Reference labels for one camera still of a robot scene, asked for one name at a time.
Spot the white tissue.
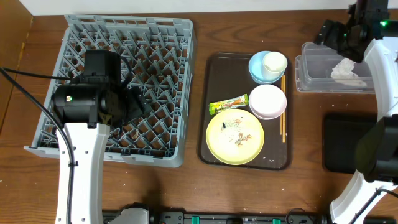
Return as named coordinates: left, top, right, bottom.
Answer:
left=331, top=58, right=367, bottom=87

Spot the cream white cup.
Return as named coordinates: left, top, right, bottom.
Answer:
left=262, top=52, right=288, bottom=82

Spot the green snack bar wrapper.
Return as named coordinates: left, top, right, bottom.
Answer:
left=208, top=94, right=248, bottom=115

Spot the light blue bowl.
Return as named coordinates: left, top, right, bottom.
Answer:
left=248, top=51, right=284, bottom=85

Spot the pink bowl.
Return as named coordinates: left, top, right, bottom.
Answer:
left=249, top=85, right=287, bottom=120

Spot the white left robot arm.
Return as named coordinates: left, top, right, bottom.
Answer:
left=50, top=50, right=151, bottom=223

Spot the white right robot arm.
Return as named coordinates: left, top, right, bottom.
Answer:
left=314, top=0, right=397, bottom=223

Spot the clear plastic waste bin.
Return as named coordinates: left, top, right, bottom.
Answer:
left=295, top=42, right=375, bottom=94

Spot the grey dishwasher rack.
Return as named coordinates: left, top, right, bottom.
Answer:
left=24, top=14, right=197, bottom=169

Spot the black waste bin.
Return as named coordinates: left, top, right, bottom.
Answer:
left=323, top=113, right=377, bottom=174

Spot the yellow plate with crumbs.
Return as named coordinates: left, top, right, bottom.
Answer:
left=205, top=109, right=265, bottom=166

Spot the dark brown serving tray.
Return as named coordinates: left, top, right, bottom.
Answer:
left=197, top=52, right=293, bottom=171

